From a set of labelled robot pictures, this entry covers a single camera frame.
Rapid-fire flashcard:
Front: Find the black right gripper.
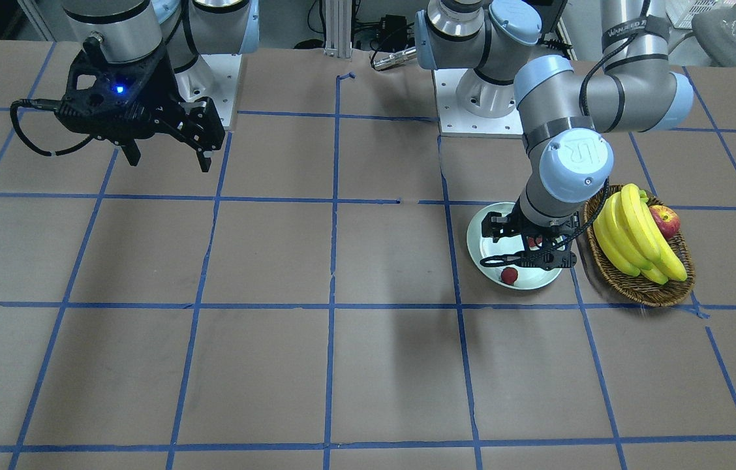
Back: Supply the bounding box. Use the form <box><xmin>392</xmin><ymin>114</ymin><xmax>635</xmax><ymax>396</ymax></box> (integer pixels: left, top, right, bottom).
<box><xmin>55</xmin><ymin>46</ymin><xmax>226</xmax><ymax>173</ymax></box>

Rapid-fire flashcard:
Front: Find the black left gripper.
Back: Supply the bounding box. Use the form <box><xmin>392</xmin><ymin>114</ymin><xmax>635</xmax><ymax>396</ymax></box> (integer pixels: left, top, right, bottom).
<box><xmin>480</xmin><ymin>209</ymin><xmax>579</xmax><ymax>271</ymax></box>

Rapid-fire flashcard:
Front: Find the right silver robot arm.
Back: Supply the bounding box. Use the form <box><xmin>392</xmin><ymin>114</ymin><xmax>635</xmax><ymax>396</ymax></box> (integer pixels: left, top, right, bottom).
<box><xmin>54</xmin><ymin>1</ymin><xmax>260</xmax><ymax>172</ymax></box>

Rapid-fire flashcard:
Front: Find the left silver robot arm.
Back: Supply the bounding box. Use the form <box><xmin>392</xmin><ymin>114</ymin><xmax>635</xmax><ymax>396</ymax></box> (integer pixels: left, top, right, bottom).
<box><xmin>414</xmin><ymin>1</ymin><xmax>693</xmax><ymax>270</ymax></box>

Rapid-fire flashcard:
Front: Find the light green plate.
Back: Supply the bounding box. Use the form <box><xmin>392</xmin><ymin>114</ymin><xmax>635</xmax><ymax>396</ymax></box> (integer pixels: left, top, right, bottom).
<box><xmin>467</xmin><ymin>202</ymin><xmax>568</xmax><ymax>291</ymax></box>

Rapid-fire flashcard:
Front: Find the yellow banana bunch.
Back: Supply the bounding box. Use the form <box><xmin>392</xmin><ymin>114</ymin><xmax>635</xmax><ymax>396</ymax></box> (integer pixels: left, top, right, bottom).
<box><xmin>594</xmin><ymin>183</ymin><xmax>690</xmax><ymax>285</ymax></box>

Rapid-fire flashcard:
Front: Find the brown wicker basket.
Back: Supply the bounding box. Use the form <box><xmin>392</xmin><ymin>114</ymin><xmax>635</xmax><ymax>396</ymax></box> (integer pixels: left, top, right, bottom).
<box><xmin>583</xmin><ymin>183</ymin><xmax>696</xmax><ymax>307</ymax></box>

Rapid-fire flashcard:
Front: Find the red yellow apple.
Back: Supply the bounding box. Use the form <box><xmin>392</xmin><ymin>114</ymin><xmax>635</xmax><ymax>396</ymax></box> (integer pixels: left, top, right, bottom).
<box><xmin>649</xmin><ymin>204</ymin><xmax>681</xmax><ymax>241</ymax></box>

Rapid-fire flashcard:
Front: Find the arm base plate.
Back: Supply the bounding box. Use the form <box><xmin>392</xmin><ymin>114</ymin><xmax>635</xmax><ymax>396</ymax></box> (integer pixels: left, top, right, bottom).
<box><xmin>175</xmin><ymin>54</ymin><xmax>245</xmax><ymax>130</ymax></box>
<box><xmin>433</xmin><ymin>69</ymin><xmax>523</xmax><ymax>139</ymax></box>

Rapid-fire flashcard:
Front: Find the aluminium frame post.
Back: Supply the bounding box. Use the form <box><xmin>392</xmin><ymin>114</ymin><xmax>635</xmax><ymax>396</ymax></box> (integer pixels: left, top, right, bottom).
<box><xmin>320</xmin><ymin>0</ymin><xmax>355</xmax><ymax>61</ymax></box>

